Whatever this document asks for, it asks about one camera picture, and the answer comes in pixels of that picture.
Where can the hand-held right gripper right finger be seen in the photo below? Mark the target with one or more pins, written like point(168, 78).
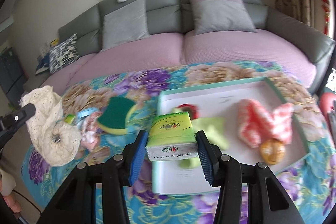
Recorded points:
point(204, 158)

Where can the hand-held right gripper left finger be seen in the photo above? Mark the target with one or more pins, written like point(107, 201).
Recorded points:
point(137, 158)

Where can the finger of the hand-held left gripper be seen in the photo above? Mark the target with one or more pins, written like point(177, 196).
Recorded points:
point(21, 115)

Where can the cream lace cloth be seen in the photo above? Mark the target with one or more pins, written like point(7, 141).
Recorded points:
point(47, 108)

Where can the light green cloth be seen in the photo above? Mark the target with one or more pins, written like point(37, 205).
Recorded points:
point(212, 129)

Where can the green tissue packet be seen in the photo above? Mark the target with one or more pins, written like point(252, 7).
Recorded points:
point(170, 129)

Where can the green yellow scouring sponge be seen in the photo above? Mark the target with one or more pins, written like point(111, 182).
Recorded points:
point(115, 113)

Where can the red round soft item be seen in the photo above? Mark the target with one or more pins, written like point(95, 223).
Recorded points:
point(193, 109)

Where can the pink patterned small cloth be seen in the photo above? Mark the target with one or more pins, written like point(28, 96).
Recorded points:
point(89, 134)

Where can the pink white striped cloth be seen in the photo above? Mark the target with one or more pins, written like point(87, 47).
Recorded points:
point(252, 121)

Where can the blue face mask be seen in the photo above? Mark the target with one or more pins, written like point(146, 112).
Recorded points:
point(85, 113)

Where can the orange round powder puff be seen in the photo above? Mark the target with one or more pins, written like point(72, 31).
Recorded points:
point(273, 150)

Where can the teal shallow cardboard box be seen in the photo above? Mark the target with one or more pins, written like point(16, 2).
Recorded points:
point(225, 92)

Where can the dark blue cabinet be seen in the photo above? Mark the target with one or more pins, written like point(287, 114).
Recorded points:
point(8, 74)

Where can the stack of booklets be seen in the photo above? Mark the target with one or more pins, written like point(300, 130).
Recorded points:
point(47, 48)

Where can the black white patterned cushion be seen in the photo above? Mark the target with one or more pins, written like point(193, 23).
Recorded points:
point(63, 53)

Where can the floral blanket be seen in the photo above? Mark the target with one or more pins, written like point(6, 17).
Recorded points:
point(131, 82)

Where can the red perforated stool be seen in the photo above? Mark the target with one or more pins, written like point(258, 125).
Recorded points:
point(326, 103)

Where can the plain grey cushion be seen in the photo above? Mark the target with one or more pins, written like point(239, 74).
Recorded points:
point(123, 24)

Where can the grey cushion with pink band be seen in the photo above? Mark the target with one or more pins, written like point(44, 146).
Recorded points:
point(220, 16)

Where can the red hanging decoration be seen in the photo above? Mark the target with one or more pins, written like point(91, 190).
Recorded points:
point(326, 16)

